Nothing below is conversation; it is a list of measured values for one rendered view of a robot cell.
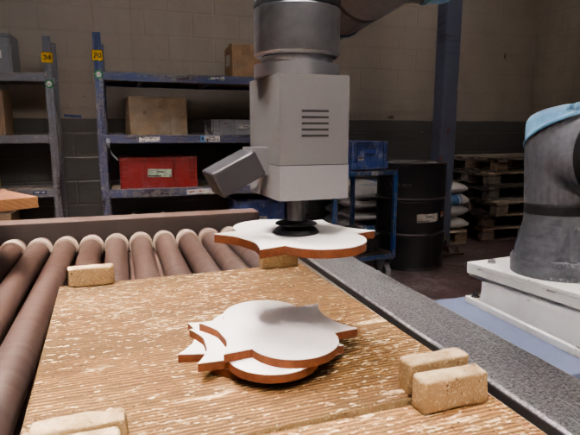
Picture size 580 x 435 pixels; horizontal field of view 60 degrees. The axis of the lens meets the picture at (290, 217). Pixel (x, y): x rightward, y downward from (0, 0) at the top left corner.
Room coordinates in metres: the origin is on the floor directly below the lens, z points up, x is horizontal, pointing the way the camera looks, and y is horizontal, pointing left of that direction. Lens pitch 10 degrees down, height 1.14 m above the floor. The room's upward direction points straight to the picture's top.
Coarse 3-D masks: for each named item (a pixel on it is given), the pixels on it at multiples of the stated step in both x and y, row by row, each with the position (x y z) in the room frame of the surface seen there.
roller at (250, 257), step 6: (228, 228) 1.13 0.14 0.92; (234, 246) 1.02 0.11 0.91; (240, 246) 0.98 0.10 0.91; (240, 252) 0.96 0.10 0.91; (246, 252) 0.93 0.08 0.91; (252, 252) 0.92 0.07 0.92; (246, 258) 0.92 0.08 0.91; (252, 258) 0.89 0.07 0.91; (258, 258) 0.87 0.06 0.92; (252, 264) 0.87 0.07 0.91; (258, 264) 0.85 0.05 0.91
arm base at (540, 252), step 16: (528, 208) 0.70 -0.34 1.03; (544, 208) 0.67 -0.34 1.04; (560, 208) 0.66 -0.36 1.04; (576, 208) 0.65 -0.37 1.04; (528, 224) 0.70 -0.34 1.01; (544, 224) 0.67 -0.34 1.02; (560, 224) 0.66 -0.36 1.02; (576, 224) 0.65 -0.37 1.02; (528, 240) 0.69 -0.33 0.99; (544, 240) 0.66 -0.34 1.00; (560, 240) 0.65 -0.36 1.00; (576, 240) 0.65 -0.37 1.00; (512, 256) 0.71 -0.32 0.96; (528, 256) 0.67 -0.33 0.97; (544, 256) 0.66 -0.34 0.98; (560, 256) 0.65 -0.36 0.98; (576, 256) 0.64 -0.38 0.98; (528, 272) 0.67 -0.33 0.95; (544, 272) 0.65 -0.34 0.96; (560, 272) 0.64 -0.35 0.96; (576, 272) 0.63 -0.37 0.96
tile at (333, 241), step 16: (240, 224) 0.50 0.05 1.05; (256, 224) 0.50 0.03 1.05; (272, 224) 0.50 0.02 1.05; (320, 224) 0.50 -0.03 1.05; (224, 240) 0.45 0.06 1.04; (240, 240) 0.44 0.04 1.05; (256, 240) 0.42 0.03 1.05; (272, 240) 0.42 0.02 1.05; (288, 240) 0.42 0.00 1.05; (304, 240) 0.42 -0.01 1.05; (320, 240) 0.42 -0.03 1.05; (336, 240) 0.42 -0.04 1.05; (352, 240) 0.42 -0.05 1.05; (272, 256) 0.40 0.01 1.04; (304, 256) 0.40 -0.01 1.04; (320, 256) 0.39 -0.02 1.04; (336, 256) 0.39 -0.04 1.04
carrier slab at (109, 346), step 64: (64, 320) 0.53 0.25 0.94; (128, 320) 0.53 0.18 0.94; (192, 320) 0.53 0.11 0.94; (384, 320) 0.53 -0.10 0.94; (64, 384) 0.39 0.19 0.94; (128, 384) 0.39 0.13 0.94; (192, 384) 0.39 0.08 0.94; (256, 384) 0.39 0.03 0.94; (320, 384) 0.39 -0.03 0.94; (384, 384) 0.39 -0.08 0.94
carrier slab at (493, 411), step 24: (408, 408) 0.35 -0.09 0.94; (456, 408) 0.35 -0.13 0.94; (480, 408) 0.35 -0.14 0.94; (504, 408) 0.35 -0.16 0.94; (288, 432) 0.32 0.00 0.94; (312, 432) 0.32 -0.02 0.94; (336, 432) 0.32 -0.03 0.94; (360, 432) 0.32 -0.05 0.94; (384, 432) 0.32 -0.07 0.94; (408, 432) 0.32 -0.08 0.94; (432, 432) 0.32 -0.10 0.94; (456, 432) 0.32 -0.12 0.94; (480, 432) 0.32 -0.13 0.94; (504, 432) 0.32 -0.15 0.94; (528, 432) 0.32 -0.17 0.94
